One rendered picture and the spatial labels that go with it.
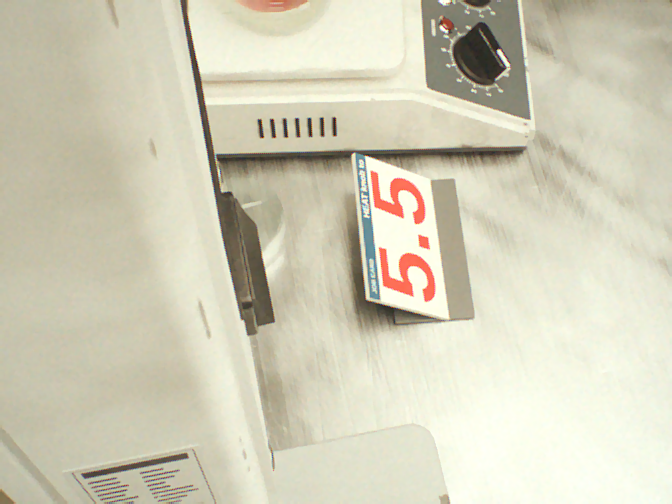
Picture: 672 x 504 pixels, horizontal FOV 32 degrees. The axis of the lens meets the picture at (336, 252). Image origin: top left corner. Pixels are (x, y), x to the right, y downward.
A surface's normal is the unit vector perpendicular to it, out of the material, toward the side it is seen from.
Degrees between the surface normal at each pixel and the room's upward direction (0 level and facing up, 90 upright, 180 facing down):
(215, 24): 0
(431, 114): 90
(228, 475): 90
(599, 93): 0
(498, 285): 0
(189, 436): 90
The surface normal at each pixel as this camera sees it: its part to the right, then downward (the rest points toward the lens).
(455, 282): -0.02, -0.44
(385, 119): 0.02, 0.90
